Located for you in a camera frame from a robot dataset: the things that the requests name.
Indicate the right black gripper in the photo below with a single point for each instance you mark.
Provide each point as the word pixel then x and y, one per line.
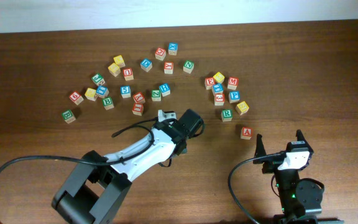
pixel 270 166

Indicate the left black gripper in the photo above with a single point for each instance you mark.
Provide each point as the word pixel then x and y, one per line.
pixel 181 146

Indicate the green R block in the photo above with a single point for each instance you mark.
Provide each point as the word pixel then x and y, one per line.
pixel 226 115

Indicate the blue P block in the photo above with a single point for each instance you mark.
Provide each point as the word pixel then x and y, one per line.
pixel 234 96

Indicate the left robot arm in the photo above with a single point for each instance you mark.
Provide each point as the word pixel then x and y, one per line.
pixel 93 192

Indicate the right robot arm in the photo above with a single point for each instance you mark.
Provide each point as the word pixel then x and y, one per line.
pixel 300 198

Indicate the red A block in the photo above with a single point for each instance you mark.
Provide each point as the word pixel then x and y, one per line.
pixel 246 133

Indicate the red 3 block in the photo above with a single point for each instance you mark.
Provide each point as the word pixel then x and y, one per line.
pixel 219 99

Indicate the blue H block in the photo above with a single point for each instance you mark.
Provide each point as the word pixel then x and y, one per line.
pixel 164 89

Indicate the green Z block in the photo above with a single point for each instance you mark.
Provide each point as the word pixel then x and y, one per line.
pixel 156 95

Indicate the blue I block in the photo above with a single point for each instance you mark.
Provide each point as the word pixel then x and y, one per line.
pixel 217 88

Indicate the red E block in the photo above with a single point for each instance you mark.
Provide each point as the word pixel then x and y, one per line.
pixel 209 82

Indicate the yellow S block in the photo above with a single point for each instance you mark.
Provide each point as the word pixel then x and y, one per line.
pixel 242 108

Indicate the yellow block near E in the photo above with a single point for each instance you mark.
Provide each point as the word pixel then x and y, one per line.
pixel 219 77

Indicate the red Y block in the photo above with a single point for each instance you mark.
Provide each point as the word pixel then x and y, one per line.
pixel 139 98

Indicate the green N block upper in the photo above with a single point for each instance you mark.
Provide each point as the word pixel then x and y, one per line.
pixel 188 66

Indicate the red M block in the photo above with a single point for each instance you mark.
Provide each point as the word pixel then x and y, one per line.
pixel 232 83

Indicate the blue 5 block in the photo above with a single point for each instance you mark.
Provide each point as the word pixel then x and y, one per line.
pixel 125 91

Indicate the blue D block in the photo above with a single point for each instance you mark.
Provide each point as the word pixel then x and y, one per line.
pixel 146 65

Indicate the red C block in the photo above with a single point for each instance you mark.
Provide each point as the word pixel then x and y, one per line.
pixel 160 54

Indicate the blue X block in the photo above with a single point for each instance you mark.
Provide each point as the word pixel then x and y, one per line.
pixel 172 48

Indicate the red U block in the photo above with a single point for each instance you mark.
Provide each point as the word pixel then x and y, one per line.
pixel 128 74

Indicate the green B block inner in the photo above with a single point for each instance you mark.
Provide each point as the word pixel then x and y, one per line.
pixel 108 103

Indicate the green b block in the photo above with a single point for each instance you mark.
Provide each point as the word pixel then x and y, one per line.
pixel 68 116
pixel 108 103

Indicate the blue block left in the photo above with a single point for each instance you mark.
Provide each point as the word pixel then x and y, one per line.
pixel 102 91

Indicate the yellow block upper left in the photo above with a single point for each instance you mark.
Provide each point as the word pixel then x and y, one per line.
pixel 119 61

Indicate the green J block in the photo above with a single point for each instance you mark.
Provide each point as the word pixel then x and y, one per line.
pixel 98 79

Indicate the red 6 block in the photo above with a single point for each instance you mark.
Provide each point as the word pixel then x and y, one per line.
pixel 76 98

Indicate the green B block outer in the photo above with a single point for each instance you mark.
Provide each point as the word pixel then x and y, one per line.
pixel 68 116

